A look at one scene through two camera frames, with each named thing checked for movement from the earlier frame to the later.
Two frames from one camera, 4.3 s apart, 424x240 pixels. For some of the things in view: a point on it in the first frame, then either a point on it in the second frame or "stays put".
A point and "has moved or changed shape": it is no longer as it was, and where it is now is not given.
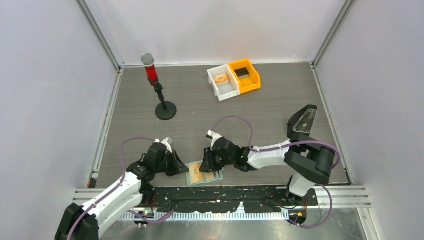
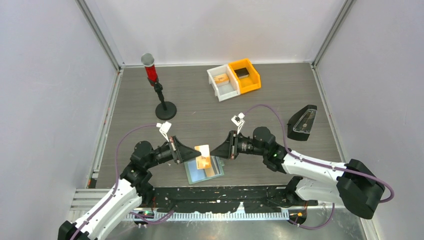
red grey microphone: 148,60 stays put
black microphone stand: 166,110 stays put
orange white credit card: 194,169 has moved or changed shape
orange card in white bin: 221,79 stays put
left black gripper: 178,167 -> 181,153
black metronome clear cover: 299,125 stays put
